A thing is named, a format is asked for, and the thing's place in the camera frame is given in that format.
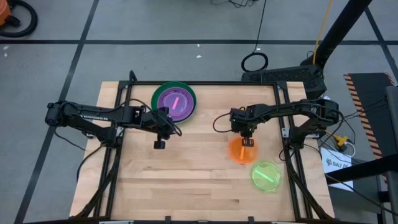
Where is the black camera pole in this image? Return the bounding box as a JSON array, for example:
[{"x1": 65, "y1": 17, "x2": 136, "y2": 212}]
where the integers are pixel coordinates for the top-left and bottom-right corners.
[{"x1": 300, "y1": 0, "x2": 373, "y2": 68}]

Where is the dark green plastic plate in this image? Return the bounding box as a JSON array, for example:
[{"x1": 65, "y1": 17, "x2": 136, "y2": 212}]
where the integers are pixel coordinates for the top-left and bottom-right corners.
[{"x1": 150, "y1": 81, "x2": 198, "y2": 124}]

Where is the black hazard striped ramp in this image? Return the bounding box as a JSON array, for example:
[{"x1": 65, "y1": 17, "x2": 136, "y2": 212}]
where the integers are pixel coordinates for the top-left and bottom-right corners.
[{"x1": 343, "y1": 72, "x2": 398, "y2": 161}]

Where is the black perforated box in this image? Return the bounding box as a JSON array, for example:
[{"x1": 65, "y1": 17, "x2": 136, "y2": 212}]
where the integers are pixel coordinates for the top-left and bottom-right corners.
[{"x1": 241, "y1": 64, "x2": 328, "y2": 100}]

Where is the black aluminium table frame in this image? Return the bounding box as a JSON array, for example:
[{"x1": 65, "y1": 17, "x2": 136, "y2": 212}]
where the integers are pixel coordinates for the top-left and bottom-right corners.
[{"x1": 70, "y1": 70, "x2": 336, "y2": 224}]

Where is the transparent pink plastic plate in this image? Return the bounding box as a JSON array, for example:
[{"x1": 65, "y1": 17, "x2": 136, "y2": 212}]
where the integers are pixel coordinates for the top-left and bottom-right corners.
[{"x1": 159, "y1": 88, "x2": 193, "y2": 121}]

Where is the white paper label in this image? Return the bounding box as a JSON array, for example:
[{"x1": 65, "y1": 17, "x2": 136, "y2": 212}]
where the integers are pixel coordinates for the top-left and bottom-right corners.
[{"x1": 320, "y1": 147, "x2": 355, "y2": 191}]

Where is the black stand leg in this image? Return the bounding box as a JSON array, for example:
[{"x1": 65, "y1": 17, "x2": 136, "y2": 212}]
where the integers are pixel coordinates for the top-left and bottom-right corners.
[{"x1": 325, "y1": 154, "x2": 398, "y2": 185}]

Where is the purple plastic plate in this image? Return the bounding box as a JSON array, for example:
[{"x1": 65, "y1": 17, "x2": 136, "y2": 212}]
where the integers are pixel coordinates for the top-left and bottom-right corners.
[{"x1": 157, "y1": 87, "x2": 195, "y2": 123}]

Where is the yellow plug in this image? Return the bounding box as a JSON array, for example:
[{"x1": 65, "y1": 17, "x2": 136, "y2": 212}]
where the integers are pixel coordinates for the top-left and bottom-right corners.
[{"x1": 329, "y1": 133, "x2": 349, "y2": 152}]

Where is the black hanging cable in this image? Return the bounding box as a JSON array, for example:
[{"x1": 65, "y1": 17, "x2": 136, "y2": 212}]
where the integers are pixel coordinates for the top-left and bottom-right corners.
[{"x1": 241, "y1": 0, "x2": 269, "y2": 73}]

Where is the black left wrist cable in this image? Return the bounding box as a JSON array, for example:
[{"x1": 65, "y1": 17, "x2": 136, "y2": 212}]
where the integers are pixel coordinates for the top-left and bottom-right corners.
[{"x1": 116, "y1": 98, "x2": 183, "y2": 138}]

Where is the orange vacuum body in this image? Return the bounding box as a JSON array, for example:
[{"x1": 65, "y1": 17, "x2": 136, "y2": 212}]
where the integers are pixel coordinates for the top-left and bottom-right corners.
[{"x1": 0, "y1": 0, "x2": 12, "y2": 26}]

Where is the black cable tangle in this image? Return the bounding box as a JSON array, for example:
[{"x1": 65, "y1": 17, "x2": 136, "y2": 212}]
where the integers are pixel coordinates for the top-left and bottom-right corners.
[{"x1": 210, "y1": 0, "x2": 259, "y2": 9}]

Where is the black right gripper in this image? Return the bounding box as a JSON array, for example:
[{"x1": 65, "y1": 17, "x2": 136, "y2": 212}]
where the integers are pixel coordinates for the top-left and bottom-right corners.
[{"x1": 230, "y1": 106, "x2": 260, "y2": 147}]

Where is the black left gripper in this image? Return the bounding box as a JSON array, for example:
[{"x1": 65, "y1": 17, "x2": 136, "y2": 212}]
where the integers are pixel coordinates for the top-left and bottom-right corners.
[{"x1": 142, "y1": 108, "x2": 176, "y2": 151}]

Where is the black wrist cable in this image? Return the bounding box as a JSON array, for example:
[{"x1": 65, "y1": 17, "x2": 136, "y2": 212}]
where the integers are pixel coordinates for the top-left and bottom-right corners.
[
  {"x1": 116, "y1": 98, "x2": 183, "y2": 138},
  {"x1": 212, "y1": 111, "x2": 237, "y2": 134}
]

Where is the black vacuum hose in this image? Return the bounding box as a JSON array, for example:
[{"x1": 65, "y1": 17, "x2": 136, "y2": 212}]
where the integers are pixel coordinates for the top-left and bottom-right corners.
[{"x1": 0, "y1": 0, "x2": 39, "y2": 39}]

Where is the grey post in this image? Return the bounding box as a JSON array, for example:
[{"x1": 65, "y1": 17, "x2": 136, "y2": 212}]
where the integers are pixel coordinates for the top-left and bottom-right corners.
[{"x1": 385, "y1": 85, "x2": 398, "y2": 224}]

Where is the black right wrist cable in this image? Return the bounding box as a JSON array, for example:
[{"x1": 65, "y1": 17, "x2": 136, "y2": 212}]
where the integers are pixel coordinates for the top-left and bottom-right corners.
[{"x1": 212, "y1": 111, "x2": 237, "y2": 134}]

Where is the transparent green plastic plate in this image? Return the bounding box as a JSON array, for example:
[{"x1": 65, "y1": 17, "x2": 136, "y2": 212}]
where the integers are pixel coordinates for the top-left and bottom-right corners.
[{"x1": 250, "y1": 159, "x2": 282, "y2": 193}]

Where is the transparent orange plastic plate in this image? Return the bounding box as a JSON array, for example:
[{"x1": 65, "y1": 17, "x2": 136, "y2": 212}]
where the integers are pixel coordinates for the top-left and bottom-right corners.
[{"x1": 228, "y1": 136, "x2": 259, "y2": 165}]

